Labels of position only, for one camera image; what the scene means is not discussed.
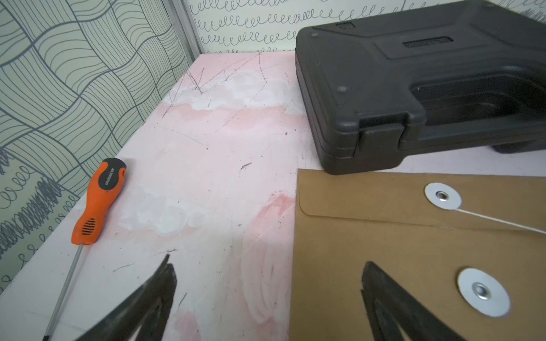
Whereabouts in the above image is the orange handled screwdriver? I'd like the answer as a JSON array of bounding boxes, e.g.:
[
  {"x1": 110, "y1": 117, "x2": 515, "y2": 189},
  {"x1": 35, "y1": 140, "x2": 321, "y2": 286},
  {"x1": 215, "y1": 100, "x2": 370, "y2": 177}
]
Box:
[{"x1": 43, "y1": 158, "x2": 127, "y2": 340}]

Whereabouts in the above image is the black plastic tool case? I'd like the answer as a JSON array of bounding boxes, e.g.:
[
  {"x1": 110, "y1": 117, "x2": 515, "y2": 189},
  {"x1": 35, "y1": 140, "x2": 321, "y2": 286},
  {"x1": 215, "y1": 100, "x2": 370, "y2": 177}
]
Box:
[{"x1": 295, "y1": 1, "x2": 545, "y2": 175}]

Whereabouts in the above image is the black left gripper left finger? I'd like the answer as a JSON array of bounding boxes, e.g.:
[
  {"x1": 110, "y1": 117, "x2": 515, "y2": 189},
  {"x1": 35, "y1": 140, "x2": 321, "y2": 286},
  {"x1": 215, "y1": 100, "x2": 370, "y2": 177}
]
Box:
[{"x1": 79, "y1": 255, "x2": 177, "y2": 340}]

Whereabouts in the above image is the brown kraft file bag left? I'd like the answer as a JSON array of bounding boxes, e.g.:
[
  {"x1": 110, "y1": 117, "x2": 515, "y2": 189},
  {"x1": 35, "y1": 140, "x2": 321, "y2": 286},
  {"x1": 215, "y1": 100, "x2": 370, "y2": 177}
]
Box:
[{"x1": 289, "y1": 170, "x2": 545, "y2": 340}]

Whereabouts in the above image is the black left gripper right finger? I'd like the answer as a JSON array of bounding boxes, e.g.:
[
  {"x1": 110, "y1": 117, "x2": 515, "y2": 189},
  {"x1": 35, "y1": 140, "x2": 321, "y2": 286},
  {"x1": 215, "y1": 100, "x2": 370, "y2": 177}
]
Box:
[{"x1": 361, "y1": 261, "x2": 463, "y2": 340}]

